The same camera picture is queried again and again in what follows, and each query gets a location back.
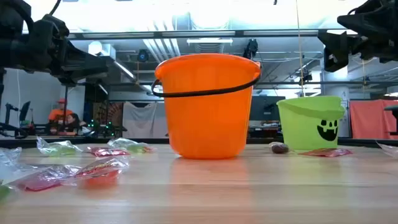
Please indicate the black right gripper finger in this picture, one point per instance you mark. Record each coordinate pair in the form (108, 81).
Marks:
(337, 49)
(357, 23)

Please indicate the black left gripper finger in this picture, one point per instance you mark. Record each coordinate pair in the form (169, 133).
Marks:
(81, 73)
(88, 60)

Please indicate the green candy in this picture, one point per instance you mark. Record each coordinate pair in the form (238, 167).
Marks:
(59, 149)
(3, 191)
(132, 146)

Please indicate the red candy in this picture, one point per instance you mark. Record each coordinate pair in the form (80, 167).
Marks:
(326, 152)
(107, 152)

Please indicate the clear candy wrapper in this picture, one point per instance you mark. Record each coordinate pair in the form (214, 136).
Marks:
(9, 155)
(389, 150)

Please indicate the pink candy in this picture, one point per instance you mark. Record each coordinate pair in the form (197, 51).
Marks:
(42, 180)

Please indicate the brown candy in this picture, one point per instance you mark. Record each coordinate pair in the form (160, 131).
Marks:
(279, 148)

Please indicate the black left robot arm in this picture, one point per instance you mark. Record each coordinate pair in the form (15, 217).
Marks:
(14, 46)

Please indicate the black background robot arm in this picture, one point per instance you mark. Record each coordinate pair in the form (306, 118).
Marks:
(14, 130)

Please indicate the orange candy in clear wrapper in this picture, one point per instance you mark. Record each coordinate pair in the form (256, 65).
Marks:
(101, 174)

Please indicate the white round pillar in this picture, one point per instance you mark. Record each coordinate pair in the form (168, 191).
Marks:
(339, 90)

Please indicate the black hanging device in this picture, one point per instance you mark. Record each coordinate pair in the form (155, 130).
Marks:
(306, 77)
(250, 48)

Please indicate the person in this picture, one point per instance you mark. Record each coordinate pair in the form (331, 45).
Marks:
(72, 124)
(59, 113)

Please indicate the spider web decoration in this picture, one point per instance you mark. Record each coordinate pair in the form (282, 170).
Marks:
(112, 119)

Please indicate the small black monitor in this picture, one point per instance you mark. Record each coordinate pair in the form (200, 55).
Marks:
(24, 111)

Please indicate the orange hanging cloth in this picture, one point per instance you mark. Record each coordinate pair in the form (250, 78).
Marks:
(370, 119)

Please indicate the white hanging cloth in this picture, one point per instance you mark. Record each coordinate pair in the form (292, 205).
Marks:
(143, 121)

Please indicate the green plastic bucket ghost face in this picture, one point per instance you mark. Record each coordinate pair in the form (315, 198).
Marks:
(304, 130)

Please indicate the white ceiling duct box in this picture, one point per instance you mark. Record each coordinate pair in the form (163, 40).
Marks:
(101, 49)

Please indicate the black round hanging camera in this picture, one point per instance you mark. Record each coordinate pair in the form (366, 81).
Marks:
(142, 55)

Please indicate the black vertical frame post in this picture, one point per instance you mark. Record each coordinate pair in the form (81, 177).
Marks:
(1, 88)

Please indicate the black table edge rail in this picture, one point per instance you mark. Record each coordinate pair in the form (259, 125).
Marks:
(93, 141)

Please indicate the grey horizontal frame bar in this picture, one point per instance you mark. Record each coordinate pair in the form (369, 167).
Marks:
(199, 34)

